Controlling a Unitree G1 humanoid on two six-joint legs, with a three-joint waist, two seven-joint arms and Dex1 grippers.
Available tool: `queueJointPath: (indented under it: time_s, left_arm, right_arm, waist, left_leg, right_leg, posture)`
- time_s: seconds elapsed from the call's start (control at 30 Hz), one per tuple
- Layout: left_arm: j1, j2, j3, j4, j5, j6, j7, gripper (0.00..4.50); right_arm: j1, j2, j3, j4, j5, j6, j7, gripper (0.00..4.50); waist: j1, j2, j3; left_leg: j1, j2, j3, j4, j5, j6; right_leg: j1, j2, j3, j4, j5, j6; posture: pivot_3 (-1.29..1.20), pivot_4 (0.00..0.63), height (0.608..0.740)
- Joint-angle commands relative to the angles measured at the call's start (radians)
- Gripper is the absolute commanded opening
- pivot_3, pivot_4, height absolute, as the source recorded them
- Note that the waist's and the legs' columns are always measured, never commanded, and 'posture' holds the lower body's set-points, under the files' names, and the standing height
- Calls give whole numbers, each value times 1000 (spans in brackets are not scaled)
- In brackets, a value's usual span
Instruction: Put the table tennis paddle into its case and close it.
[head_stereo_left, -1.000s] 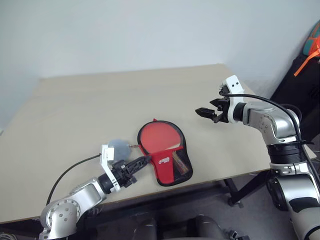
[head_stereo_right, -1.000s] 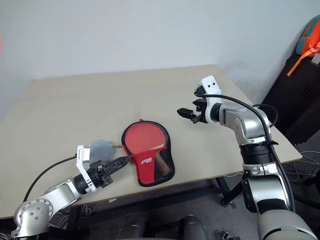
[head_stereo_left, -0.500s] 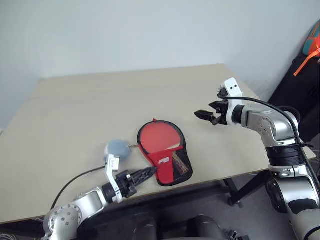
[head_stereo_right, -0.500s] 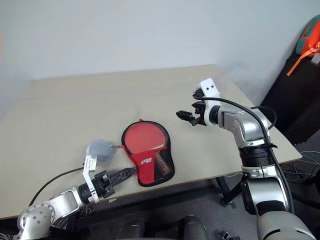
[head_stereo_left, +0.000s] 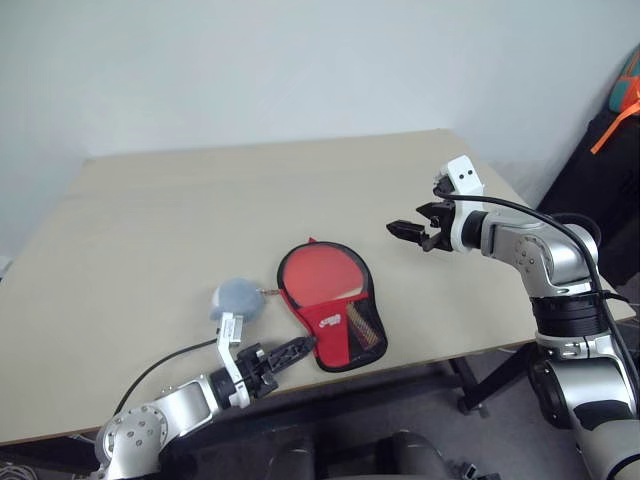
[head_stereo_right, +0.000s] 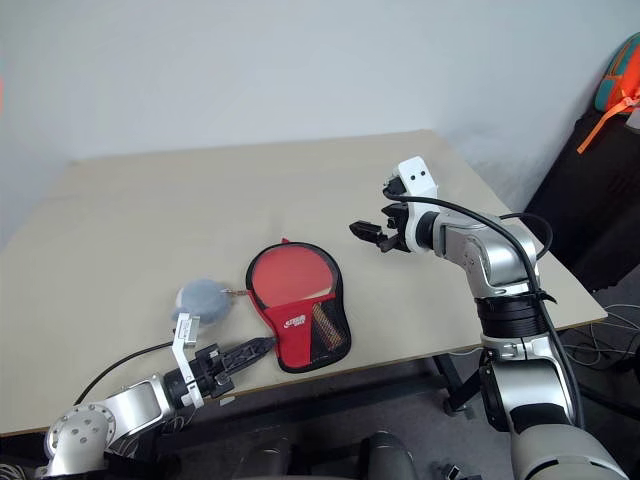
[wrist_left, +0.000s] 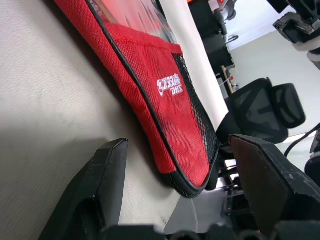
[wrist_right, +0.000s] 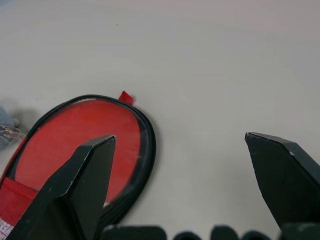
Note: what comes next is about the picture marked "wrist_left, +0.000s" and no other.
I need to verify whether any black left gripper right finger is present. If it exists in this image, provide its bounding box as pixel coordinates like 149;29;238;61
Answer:
228;133;320;232

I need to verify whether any black mesh office chair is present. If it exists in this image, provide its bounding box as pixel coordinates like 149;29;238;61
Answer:
216;77;307;151

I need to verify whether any black cable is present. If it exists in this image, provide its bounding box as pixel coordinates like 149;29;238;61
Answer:
284;128;320;156

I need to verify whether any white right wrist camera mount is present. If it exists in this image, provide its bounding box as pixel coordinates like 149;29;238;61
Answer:
291;36;320;55

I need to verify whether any wooden desk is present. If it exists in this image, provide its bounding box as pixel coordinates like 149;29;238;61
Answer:
220;64;241;96

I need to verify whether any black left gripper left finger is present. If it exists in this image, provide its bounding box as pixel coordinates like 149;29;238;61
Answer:
42;137;129;240

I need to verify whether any red mesh paddle case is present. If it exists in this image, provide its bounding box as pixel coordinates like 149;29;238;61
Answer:
53;0;221;199

